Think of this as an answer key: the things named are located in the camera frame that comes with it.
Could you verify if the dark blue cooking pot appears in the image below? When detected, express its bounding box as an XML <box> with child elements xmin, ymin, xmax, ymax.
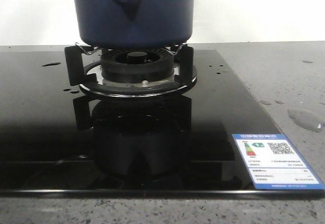
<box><xmin>74</xmin><ymin>0</ymin><xmax>194</xmax><ymax>49</ymax></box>

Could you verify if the black gas burner head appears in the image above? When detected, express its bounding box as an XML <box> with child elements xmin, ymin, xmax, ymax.
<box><xmin>101</xmin><ymin>49</ymin><xmax>174</xmax><ymax>83</ymax></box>

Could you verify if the black pan support grate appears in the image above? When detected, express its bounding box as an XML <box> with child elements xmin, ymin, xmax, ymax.
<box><xmin>64</xmin><ymin>44</ymin><xmax>197</xmax><ymax>98</ymax></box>

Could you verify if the black glass gas cooktop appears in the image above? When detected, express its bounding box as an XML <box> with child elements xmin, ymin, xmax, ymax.
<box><xmin>1</xmin><ymin>50</ymin><xmax>324</xmax><ymax>199</ymax></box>

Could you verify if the blue energy label sticker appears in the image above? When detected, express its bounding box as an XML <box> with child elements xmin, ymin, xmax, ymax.
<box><xmin>232</xmin><ymin>134</ymin><xmax>324</xmax><ymax>190</ymax></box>

